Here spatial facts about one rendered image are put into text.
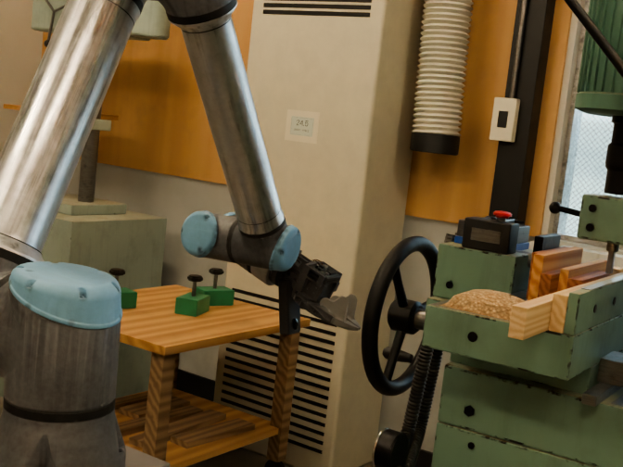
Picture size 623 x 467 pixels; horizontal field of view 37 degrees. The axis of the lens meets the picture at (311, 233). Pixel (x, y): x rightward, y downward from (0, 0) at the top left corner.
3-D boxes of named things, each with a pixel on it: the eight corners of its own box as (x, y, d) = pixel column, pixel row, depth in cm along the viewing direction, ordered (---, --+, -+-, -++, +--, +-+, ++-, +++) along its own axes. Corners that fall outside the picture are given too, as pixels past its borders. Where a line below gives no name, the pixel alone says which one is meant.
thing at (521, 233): (474, 240, 165) (478, 208, 164) (534, 250, 159) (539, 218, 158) (443, 244, 154) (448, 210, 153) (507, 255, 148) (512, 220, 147)
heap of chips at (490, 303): (463, 299, 138) (464, 281, 137) (544, 316, 131) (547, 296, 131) (438, 305, 130) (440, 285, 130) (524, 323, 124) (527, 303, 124)
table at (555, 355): (508, 292, 187) (513, 262, 186) (667, 323, 171) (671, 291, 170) (361, 332, 136) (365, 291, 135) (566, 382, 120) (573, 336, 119)
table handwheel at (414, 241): (414, 201, 168) (337, 309, 151) (520, 218, 158) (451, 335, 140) (438, 316, 186) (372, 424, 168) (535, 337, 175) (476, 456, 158)
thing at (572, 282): (592, 296, 154) (596, 270, 153) (606, 299, 153) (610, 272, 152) (563, 307, 141) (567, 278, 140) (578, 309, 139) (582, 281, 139)
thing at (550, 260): (567, 290, 158) (574, 246, 157) (577, 292, 157) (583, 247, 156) (527, 303, 141) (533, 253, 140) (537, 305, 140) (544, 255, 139)
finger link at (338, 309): (361, 310, 179) (324, 285, 183) (349, 336, 181) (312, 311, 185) (368, 309, 182) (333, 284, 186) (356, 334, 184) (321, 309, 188)
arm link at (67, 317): (62, 421, 119) (70, 286, 117) (-32, 391, 127) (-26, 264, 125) (139, 395, 133) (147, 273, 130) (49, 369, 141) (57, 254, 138)
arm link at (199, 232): (227, 213, 179) (260, 220, 190) (179, 206, 184) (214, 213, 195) (219, 261, 179) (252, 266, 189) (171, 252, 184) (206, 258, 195)
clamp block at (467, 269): (465, 288, 167) (472, 238, 166) (538, 302, 160) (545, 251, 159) (430, 296, 155) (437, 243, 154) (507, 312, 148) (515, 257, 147)
